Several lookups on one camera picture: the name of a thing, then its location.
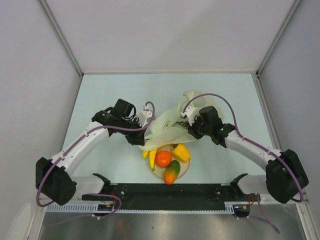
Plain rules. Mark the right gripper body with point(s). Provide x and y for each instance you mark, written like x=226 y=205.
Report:
x=198 y=129

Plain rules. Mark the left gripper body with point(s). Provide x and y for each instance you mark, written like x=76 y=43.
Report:
x=132 y=136

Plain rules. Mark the yellow fake banana bunch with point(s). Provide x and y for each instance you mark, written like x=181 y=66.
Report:
x=151 y=155

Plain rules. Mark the pale green plastic bag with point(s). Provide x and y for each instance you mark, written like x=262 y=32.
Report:
x=163 y=130

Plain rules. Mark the yellow fake bell pepper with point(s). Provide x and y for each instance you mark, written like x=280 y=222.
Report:
x=181 y=153

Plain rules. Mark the pink ceramic plate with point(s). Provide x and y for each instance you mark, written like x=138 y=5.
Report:
x=159 y=172

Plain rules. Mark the small orange fake fruit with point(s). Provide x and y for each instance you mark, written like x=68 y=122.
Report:
x=171 y=172

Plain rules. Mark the brown fake longan bunch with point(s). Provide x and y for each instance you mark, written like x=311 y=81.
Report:
x=183 y=124

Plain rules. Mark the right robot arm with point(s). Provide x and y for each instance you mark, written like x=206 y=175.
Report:
x=284 y=176

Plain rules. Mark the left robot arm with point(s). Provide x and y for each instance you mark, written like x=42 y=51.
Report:
x=53 y=177

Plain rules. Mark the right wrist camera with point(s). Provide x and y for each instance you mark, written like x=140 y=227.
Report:
x=190 y=115

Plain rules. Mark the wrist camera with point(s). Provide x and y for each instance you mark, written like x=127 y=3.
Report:
x=190 y=115
x=145 y=116

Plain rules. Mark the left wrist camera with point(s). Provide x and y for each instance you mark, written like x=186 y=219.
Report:
x=145 y=116

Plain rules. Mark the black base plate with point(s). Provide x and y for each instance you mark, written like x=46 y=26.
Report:
x=175 y=197

